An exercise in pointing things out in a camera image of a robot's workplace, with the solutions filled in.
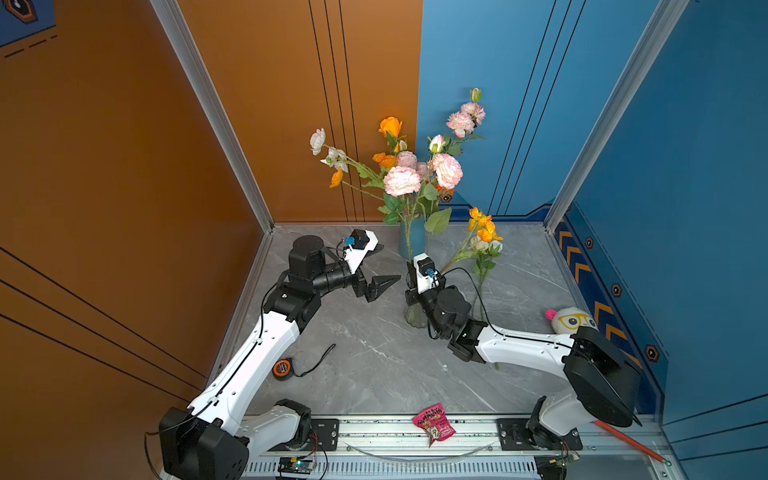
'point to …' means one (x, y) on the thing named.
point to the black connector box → (551, 467)
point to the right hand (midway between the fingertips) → (408, 263)
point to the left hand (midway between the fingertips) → (388, 259)
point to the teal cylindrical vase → (412, 237)
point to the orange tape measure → (282, 368)
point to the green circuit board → (295, 465)
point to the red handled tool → (667, 462)
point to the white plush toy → (567, 320)
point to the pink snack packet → (435, 416)
